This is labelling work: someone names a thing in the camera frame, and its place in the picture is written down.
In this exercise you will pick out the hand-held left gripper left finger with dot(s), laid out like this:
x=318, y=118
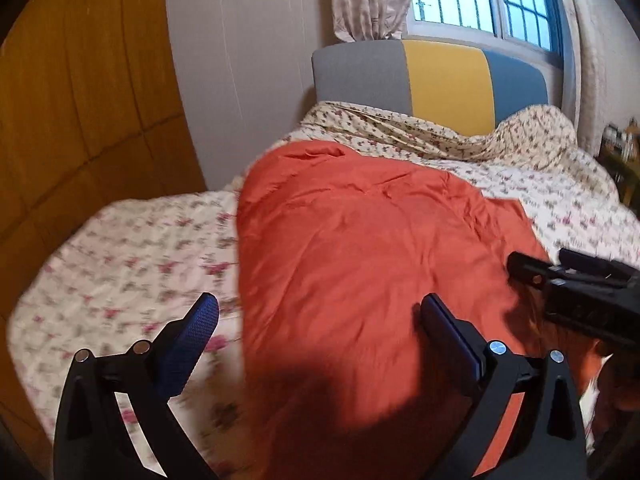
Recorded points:
x=187, y=355

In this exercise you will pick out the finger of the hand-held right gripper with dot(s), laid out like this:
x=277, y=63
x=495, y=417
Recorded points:
x=530, y=267

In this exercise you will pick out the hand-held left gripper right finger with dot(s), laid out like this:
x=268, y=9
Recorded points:
x=452, y=332

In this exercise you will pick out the orange padded quilt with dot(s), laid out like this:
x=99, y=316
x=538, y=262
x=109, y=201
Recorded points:
x=360, y=240

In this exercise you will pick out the small floral print bedsheet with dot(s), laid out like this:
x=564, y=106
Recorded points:
x=540, y=180

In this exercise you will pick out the cluttered wooden shelf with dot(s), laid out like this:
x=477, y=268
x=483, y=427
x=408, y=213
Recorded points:
x=625, y=150

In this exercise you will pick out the grey yellow blue headboard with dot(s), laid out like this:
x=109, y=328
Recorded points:
x=445, y=80

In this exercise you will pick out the pale patterned curtain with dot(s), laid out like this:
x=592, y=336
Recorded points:
x=605, y=35

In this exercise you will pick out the wooden wardrobe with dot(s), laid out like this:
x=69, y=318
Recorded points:
x=85, y=110

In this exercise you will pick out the floral beige curtain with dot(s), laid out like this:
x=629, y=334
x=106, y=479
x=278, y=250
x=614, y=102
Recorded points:
x=367, y=0

